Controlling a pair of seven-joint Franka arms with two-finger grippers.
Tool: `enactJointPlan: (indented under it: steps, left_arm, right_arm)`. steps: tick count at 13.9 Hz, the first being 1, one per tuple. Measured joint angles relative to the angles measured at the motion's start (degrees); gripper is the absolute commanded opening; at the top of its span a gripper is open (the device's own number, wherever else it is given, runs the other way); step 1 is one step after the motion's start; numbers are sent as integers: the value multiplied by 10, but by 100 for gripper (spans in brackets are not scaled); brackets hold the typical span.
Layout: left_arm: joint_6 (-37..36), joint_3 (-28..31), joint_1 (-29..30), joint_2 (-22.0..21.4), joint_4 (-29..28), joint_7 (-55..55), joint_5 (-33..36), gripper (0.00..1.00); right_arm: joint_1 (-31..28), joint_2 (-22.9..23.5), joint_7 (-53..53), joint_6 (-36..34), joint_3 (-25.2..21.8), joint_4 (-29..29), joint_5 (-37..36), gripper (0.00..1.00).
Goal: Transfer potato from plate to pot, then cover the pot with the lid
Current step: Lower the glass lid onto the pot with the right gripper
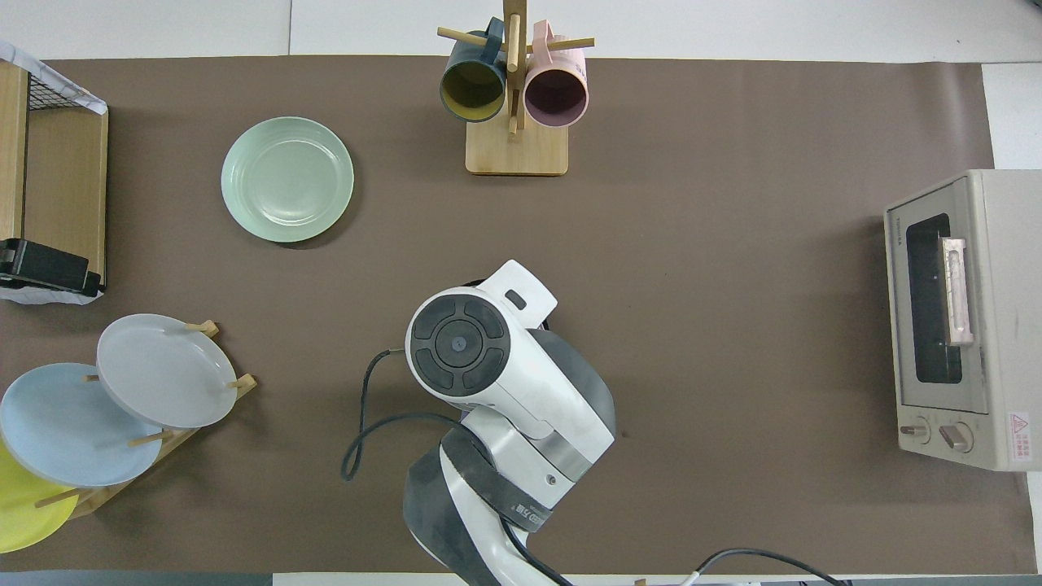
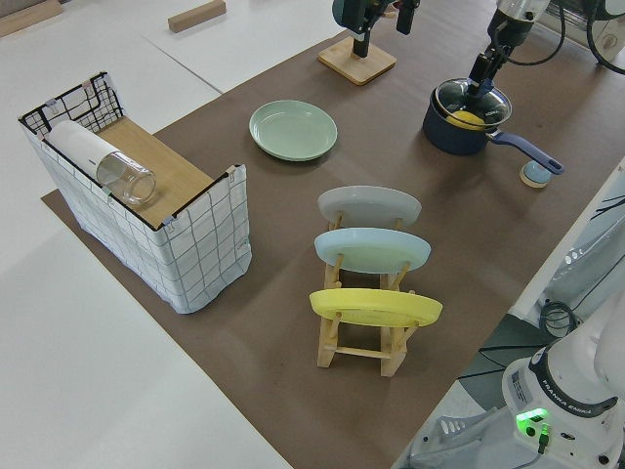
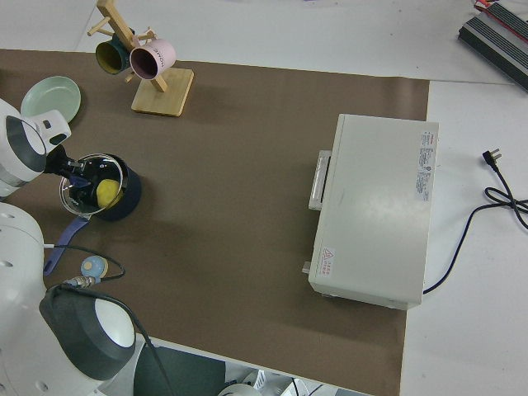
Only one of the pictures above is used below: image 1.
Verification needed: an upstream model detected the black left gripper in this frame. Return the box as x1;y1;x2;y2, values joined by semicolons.
0;238;103;297

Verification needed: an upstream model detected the grey plate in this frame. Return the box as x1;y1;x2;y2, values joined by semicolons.
96;313;239;430

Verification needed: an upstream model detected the light blue plate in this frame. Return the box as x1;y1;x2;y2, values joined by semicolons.
0;363;164;488

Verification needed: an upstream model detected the wooden plate rack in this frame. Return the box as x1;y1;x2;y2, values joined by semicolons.
33;320;258;522

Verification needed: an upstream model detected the pale green plate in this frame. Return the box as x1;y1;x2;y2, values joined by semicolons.
221;116;356;244

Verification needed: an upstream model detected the yellow plate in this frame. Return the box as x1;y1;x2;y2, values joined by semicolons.
0;439;80;554

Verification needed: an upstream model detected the white crumpled sheet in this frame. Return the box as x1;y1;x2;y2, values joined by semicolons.
0;281;103;307
0;41;108;116

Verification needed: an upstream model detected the wooden shelf box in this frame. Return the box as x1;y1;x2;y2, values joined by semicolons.
0;61;109;282

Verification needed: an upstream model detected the teal mug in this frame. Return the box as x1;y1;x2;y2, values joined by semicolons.
440;18;509;124

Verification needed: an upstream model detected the wooden mug tree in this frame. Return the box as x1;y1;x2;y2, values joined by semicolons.
437;0;596;177

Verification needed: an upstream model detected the pink ribbed mug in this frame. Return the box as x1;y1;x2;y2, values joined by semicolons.
523;20;589;129

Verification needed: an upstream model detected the brown table mat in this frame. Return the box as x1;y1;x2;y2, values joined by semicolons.
0;55;1039;575

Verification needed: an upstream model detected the cream toaster oven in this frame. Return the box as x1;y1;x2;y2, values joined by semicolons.
883;168;1042;473

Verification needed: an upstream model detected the black wire basket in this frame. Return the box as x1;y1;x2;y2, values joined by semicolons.
27;72;90;111

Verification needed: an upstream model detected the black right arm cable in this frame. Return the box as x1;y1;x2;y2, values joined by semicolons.
340;348;847;586

